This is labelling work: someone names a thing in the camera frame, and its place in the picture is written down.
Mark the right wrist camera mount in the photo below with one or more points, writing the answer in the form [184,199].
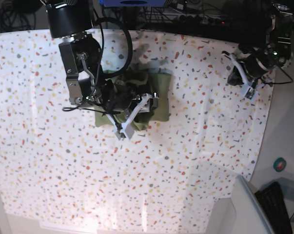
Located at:
[143,103]

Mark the terrazzo patterned tablecloth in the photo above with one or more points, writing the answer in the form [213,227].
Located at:
[59,168]

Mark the black keyboard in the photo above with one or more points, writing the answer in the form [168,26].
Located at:
[271,200]

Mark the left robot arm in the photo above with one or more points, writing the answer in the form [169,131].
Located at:
[268,42]

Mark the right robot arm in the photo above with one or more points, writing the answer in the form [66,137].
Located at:
[81,54]

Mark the green tape roll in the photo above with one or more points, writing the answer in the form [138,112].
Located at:
[279,164]

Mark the green t-shirt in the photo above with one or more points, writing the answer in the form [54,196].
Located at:
[149,83]

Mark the white monitor edge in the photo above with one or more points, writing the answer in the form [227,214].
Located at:
[250,217]

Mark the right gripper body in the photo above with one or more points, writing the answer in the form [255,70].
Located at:
[118,98]

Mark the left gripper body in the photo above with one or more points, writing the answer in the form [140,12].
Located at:
[256,66]

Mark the blue box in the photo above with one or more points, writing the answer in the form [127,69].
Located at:
[135,3]

